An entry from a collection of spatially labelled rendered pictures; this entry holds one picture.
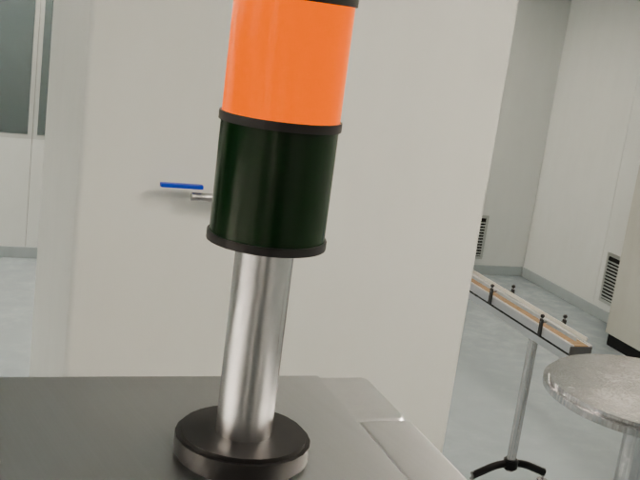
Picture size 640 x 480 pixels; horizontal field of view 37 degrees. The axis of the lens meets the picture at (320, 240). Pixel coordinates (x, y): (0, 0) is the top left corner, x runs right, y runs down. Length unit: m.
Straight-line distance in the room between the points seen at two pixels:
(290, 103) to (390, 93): 1.58
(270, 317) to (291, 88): 0.10
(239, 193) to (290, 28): 0.07
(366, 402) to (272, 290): 0.14
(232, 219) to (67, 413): 0.14
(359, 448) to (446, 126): 1.59
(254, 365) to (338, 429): 0.08
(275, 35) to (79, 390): 0.21
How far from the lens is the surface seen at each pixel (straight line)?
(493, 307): 5.42
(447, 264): 2.09
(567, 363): 4.55
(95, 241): 1.86
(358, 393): 0.53
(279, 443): 0.43
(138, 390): 0.50
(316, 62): 0.38
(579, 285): 9.36
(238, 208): 0.39
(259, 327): 0.41
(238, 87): 0.38
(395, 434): 0.49
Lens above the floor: 2.29
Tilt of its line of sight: 13 degrees down
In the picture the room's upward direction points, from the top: 8 degrees clockwise
